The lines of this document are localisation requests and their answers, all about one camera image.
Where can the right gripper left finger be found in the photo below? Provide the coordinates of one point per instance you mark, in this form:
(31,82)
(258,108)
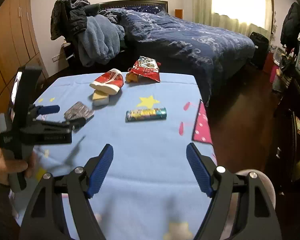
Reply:
(97,169)

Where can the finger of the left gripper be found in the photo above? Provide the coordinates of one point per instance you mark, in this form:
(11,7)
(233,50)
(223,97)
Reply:
(73,125)
(43,110)

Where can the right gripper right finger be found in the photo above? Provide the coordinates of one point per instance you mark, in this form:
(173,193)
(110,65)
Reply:
(202,168)

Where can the silver pill blister pack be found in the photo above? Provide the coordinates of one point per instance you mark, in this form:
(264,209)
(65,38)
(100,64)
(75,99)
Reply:
(78,110)

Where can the colourful candy tube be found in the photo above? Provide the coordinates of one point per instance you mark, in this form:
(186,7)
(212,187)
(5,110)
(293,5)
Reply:
(146,114)

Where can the red snack wrapper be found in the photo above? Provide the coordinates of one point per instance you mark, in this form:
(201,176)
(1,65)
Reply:
(144,68)

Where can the person's left hand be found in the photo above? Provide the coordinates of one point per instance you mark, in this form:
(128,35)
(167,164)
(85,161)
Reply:
(15,166)

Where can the small yellow white box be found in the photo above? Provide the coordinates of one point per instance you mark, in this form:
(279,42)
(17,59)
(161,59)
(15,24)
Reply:
(100,98)

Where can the light blue patterned table cloth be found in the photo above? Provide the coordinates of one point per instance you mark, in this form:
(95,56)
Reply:
(150,191)

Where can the wooden wardrobe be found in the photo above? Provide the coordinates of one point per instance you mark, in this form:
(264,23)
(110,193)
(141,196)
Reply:
(18,45)

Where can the grey blue fleece blanket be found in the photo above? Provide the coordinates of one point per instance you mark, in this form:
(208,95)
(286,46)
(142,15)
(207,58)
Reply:
(100,42)

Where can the dark wooden sideboard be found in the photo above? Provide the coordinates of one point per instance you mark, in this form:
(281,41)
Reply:
(287,159)

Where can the dark jacket on chair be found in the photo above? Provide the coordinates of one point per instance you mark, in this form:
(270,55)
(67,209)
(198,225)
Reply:
(70,17)

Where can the pink storage bin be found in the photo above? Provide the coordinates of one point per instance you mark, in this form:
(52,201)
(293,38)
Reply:
(273,73)

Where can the bed with blue duvet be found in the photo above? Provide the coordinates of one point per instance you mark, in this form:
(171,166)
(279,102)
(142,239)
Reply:
(210,54)

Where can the black suitcase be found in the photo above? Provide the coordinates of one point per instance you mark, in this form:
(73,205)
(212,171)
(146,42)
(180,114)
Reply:
(261,49)

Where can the pale window curtain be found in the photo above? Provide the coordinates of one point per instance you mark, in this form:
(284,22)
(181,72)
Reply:
(240,16)

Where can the pile of dark clothes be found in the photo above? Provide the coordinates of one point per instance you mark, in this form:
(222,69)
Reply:
(291,28)

